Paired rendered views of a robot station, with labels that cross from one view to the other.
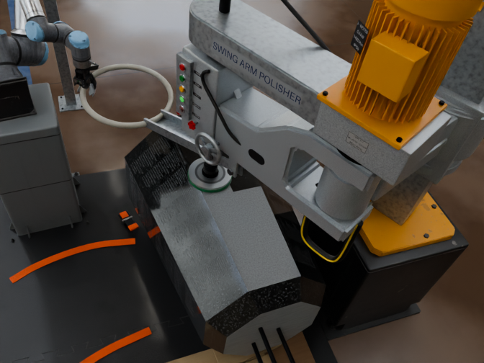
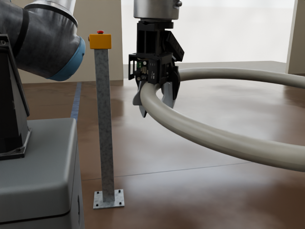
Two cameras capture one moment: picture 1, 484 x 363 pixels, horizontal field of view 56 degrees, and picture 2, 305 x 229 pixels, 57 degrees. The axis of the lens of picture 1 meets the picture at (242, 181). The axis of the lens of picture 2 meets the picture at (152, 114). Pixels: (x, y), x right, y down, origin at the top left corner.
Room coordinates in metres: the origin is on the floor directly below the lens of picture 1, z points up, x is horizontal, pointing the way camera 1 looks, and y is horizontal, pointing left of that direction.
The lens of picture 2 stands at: (1.32, 0.74, 1.10)
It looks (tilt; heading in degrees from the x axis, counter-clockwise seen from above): 17 degrees down; 17
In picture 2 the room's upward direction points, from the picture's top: straight up
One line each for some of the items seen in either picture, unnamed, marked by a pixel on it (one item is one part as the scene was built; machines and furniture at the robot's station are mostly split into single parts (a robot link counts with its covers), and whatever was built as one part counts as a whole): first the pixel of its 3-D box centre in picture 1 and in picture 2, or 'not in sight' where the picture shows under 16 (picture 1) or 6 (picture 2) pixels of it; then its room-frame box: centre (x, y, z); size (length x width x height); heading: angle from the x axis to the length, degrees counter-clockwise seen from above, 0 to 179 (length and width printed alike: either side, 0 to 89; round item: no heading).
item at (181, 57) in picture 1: (185, 87); not in sight; (1.45, 0.29, 1.41); 0.08 x 0.03 x 0.28; 53
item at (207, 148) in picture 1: (214, 145); not in sight; (1.33, 0.14, 1.24); 0.15 x 0.10 x 0.15; 53
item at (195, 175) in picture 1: (209, 173); not in sight; (1.50, 0.16, 0.89); 0.21 x 0.21 x 0.01
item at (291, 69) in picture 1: (295, 76); not in sight; (1.29, -0.12, 1.66); 0.96 x 0.25 x 0.17; 53
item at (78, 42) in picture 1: (79, 46); not in sight; (1.88, 0.90, 1.22); 0.10 x 0.09 x 0.12; 57
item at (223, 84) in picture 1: (230, 105); not in sight; (1.45, 0.10, 1.36); 0.36 x 0.22 x 0.45; 53
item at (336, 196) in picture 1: (346, 183); not in sight; (1.11, -0.37, 1.39); 0.19 x 0.19 x 0.20
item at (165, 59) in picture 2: (83, 74); (153, 52); (1.88, 0.91, 1.05); 0.09 x 0.08 x 0.12; 174
